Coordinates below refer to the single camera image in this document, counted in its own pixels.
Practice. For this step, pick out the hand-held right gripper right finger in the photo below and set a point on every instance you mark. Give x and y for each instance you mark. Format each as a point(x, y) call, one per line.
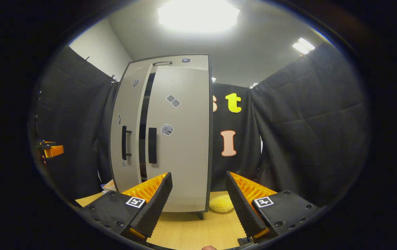
point(242, 205)

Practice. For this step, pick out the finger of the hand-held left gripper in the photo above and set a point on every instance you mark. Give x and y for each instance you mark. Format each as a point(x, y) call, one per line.
point(54, 150)

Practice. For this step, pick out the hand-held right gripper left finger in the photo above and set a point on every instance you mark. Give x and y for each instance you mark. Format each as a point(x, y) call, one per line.
point(155, 205)

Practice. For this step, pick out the grey cabinet door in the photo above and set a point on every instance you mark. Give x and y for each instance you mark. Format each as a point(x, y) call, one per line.
point(184, 156)
point(130, 104)

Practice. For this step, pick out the grey shoe cabinet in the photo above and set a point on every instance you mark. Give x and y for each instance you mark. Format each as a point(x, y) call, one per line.
point(184, 62)

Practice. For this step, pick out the white flat box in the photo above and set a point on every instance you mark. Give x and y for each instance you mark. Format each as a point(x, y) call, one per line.
point(109, 186)

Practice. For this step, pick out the black backdrop cloth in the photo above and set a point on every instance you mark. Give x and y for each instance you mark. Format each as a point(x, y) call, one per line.
point(306, 132)

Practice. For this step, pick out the small ceiling light panel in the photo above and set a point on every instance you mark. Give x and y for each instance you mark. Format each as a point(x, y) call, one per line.
point(303, 46)

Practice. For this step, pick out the large ceiling light panel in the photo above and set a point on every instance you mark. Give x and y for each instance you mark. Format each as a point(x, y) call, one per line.
point(198, 15)

